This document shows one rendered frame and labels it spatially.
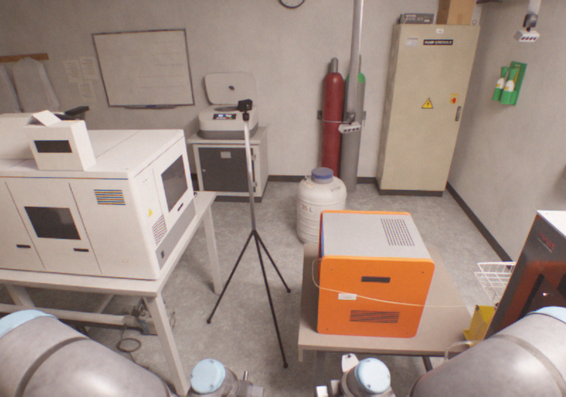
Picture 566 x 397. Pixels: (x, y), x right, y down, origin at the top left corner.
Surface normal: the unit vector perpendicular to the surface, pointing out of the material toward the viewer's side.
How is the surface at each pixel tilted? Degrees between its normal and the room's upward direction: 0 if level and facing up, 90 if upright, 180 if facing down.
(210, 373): 19
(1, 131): 41
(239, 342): 0
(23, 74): 89
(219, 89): 105
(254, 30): 90
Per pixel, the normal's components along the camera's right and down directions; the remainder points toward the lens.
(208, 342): -0.02, -0.88
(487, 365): -0.51, -0.80
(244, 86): -0.08, 0.68
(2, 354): -0.18, -0.65
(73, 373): 0.34, -0.74
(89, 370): 0.48, -0.78
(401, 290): -0.09, 0.47
